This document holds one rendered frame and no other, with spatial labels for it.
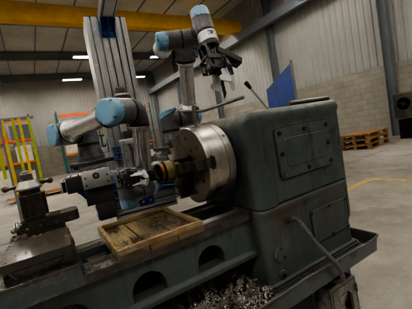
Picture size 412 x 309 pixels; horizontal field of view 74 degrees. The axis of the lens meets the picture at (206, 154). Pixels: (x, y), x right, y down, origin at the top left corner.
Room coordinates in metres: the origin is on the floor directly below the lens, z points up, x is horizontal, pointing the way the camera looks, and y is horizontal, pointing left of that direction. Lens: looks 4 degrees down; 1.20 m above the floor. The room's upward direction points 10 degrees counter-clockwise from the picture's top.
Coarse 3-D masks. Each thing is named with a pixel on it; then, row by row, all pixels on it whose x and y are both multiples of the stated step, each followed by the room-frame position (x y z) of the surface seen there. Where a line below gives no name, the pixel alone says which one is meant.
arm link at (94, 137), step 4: (92, 132) 1.54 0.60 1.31; (96, 132) 1.57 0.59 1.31; (84, 136) 1.50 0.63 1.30; (88, 136) 1.52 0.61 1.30; (92, 136) 1.53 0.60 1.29; (96, 136) 1.56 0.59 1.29; (80, 140) 1.49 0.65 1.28; (84, 140) 1.51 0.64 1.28; (88, 140) 1.52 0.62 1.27; (92, 140) 1.53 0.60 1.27; (96, 140) 1.55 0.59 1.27
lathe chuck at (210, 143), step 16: (192, 128) 1.11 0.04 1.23; (208, 128) 1.11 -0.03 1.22; (192, 144) 1.09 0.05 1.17; (208, 144) 1.04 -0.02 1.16; (192, 160) 1.20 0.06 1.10; (224, 160) 1.04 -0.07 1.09; (208, 176) 1.02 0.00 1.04; (224, 176) 1.04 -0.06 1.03; (192, 192) 1.16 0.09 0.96; (208, 192) 1.04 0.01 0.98; (224, 192) 1.10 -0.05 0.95
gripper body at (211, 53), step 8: (208, 40) 1.06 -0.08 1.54; (216, 40) 1.07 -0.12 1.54; (200, 48) 1.07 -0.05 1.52; (208, 48) 1.06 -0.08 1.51; (200, 56) 1.08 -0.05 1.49; (208, 56) 1.03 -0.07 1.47; (216, 56) 1.04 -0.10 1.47; (224, 56) 1.06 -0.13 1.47; (200, 64) 1.09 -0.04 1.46; (208, 64) 1.04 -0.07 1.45; (216, 64) 1.04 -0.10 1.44; (208, 72) 1.07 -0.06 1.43; (216, 72) 1.08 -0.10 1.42
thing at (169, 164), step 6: (162, 162) 1.08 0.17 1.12; (168, 162) 1.07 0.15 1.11; (174, 162) 1.09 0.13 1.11; (156, 168) 1.09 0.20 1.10; (162, 168) 1.05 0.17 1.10; (168, 168) 1.05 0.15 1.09; (174, 168) 1.06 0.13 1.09; (156, 174) 1.09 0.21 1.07; (162, 174) 1.04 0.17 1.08; (168, 174) 1.05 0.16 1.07; (174, 174) 1.06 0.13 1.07; (180, 174) 1.09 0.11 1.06; (162, 180) 1.05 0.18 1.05; (168, 180) 1.06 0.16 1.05; (174, 180) 1.08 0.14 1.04
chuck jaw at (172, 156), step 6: (168, 144) 1.20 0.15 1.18; (174, 144) 1.16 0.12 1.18; (180, 144) 1.17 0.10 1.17; (174, 150) 1.14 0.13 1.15; (180, 150) 1.15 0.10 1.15; (168, 156) 1.11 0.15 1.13; (174, 156) 1.12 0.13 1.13; (180, 156) 1.13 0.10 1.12; (186, 156) 1.14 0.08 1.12; (180, 162) 1.15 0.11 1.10
